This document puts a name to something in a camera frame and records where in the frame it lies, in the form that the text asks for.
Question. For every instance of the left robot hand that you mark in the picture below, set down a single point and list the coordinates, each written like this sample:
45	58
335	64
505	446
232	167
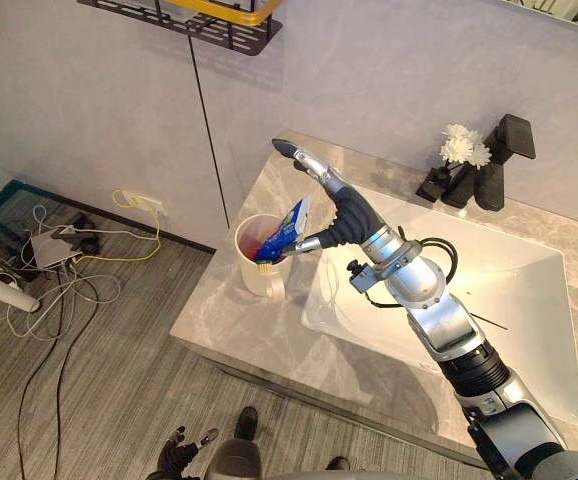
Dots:
176	457

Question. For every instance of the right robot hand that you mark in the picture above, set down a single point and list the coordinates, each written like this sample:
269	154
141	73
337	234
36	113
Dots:
351	212

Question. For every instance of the blue toothpaste tube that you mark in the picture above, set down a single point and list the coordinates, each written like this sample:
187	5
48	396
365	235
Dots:
289	225

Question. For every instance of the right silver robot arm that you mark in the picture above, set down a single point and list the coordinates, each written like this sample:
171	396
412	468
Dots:
446	320

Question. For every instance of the dark robot foot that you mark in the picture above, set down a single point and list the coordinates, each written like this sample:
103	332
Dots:
247	422
338	463

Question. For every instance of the black square vase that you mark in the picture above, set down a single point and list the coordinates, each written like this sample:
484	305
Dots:
433	184

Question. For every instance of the toothbrush with pale bristles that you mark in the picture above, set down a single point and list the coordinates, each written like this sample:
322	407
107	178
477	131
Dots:
265	267

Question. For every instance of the white cup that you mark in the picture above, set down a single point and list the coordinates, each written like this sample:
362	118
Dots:
264	282

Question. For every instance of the white artificial flowers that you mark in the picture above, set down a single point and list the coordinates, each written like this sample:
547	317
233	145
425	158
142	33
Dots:
464	145

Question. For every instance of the black faucet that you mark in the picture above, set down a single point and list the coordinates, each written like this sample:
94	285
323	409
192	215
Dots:
499	170

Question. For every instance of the thin black stick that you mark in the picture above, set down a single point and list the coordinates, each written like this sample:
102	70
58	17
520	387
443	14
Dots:
491	321

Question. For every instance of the white sink basin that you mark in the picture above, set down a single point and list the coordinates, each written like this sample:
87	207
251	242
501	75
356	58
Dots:
509	300

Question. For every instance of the white power strip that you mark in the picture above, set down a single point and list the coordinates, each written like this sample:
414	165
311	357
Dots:
4	290

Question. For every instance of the grey router box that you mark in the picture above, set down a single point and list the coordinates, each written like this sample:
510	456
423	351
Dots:
51	248

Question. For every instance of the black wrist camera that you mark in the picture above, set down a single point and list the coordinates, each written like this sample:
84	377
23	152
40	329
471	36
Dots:
360	275

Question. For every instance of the white wall outlet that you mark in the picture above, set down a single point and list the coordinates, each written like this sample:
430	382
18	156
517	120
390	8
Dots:
148	203

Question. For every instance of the black metal wall shelf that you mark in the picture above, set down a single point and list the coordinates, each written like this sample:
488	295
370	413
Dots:
229	30

